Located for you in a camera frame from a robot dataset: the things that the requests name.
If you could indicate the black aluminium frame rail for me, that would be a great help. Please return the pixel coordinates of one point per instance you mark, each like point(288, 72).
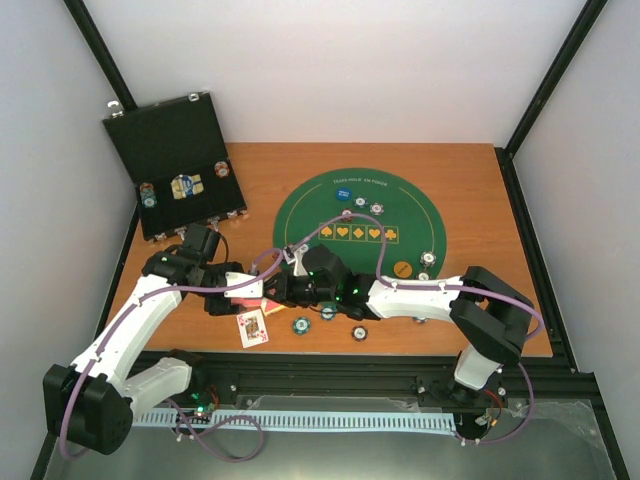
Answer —
point(554, 426)

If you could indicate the red playing card deck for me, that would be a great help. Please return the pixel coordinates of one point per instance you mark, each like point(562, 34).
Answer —
point(247, 303)

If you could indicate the teal poker chip stack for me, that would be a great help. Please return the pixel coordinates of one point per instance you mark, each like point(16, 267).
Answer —
point(301, 325)

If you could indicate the black poker case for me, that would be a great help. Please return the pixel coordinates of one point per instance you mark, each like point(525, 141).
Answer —
point(158, 142)

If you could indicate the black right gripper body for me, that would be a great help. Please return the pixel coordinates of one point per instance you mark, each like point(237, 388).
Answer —
point(302, 296)

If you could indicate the round green poker mat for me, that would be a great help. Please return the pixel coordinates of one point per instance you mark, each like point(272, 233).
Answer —
point(410, 224)

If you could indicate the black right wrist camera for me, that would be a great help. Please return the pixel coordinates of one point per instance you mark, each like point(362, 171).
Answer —
point(316, 261)

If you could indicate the mixed chip stack in case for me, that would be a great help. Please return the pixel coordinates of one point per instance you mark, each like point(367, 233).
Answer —
point(147, 195)

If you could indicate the light blue cable duct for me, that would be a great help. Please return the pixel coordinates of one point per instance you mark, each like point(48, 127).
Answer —
point(308, 421)

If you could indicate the blue chips in case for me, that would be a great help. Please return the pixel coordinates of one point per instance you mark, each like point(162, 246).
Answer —
point(184, 186)

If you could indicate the gold playing card box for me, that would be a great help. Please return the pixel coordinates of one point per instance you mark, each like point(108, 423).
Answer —
point(270, 307)

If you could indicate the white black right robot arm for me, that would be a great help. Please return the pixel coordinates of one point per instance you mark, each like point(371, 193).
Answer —
point(495, 319)

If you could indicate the brown poker chip stack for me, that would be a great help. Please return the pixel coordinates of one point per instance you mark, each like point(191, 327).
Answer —
point(359, 333)

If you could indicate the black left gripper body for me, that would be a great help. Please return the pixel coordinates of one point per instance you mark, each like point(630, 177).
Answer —
point(218, 307)

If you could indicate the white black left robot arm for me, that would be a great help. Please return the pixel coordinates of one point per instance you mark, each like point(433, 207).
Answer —
point(91, 404)

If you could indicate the orange big blind button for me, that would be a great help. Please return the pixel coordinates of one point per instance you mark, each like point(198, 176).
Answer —
point(402, 269)

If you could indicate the blue small blind button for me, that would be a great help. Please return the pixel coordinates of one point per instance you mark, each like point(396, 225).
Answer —
point(343, 194)

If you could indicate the orange chip in case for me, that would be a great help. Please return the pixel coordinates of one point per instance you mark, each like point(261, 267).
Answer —
point(222, 169)

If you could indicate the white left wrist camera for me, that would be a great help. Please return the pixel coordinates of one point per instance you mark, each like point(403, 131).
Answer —
point(243, 286)

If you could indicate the king of hearts card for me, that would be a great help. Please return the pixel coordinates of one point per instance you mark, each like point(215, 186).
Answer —
point(252, 328)

